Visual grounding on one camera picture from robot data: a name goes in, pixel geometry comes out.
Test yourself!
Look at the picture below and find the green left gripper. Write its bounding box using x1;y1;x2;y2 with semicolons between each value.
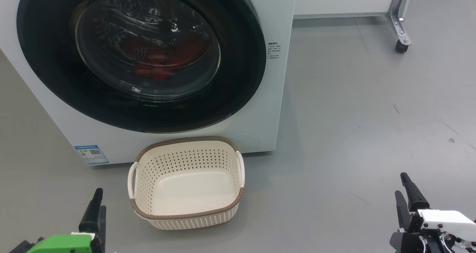
26;188;107;253

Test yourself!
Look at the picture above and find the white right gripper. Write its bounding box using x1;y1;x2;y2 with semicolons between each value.
395;172;476;253

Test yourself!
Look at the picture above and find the red Bulls 23 jersey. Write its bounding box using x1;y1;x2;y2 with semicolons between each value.
122;33;206;81

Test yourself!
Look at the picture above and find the cream perforated basket brown rim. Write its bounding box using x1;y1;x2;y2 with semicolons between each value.
128;136;245;230

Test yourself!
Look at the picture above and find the white front-load washing machine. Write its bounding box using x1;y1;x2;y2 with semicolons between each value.
0;0;297;166

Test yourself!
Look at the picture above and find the metal frame leg with caster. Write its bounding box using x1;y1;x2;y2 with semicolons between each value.
386;0;414;54

